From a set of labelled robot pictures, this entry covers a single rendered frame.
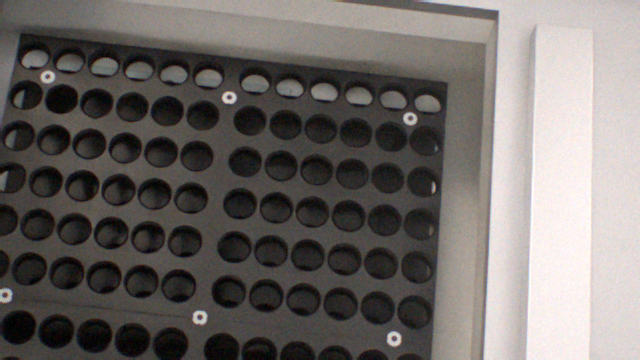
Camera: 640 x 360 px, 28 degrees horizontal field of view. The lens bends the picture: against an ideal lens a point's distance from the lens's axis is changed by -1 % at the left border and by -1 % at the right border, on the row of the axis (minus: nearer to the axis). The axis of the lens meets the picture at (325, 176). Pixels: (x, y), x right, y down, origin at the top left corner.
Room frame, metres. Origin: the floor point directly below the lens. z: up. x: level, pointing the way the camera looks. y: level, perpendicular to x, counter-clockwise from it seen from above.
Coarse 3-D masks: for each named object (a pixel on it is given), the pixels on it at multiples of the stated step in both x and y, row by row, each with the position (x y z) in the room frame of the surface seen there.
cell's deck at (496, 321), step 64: (128, 0) 0.25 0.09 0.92; (192, 0) 0.25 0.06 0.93; (256, 0) 0.26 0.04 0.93; (320, 0) 0.26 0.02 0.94; (384, 0) 0.26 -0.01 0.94; (448, 0) 0.27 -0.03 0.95; (512, 0) 0.27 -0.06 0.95; (576, 0) 0.28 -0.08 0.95; (512, 64) 0.24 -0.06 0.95; (512, 128) 0.22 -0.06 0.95; (512, 192) 0.19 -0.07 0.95; (512, 256) 0.17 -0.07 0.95; (512, 320) 0.14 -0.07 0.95
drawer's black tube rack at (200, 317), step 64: (0, 128) 0.20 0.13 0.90; (64, 128) 0.20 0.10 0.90; (128, 128) 0.21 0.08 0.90; (192, 128) 0.21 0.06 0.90; (256, 128) 0.23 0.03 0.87; (320, 128) 0.24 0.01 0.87; (384, 128) 0.23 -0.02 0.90; (0, 192) 0.17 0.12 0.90; (64, 192) 0.17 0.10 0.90; (128, 192) 0.19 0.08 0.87; (192, 192) 0.20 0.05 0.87; (256, 192) 0.19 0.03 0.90; (320, 192) 0.20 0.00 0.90; (384, 192) 0.20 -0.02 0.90; (0, 256) 0.15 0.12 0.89; (64, 256) 0.15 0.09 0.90; (128, 256) 0.15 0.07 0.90; (192, 256) 0.16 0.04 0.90; (256, 256) 0.16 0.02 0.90; (320, 256) 0.18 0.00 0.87; (384, 256) 0.19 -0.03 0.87; (0, 320) 0.12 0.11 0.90; (64, 320) 0.13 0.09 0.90; (128, 320) 0.13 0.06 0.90; (192, 320) 0.13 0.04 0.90; (256, 320) 0.14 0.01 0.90; (320, 320) 0.14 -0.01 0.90; (384, 320) 0.16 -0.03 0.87
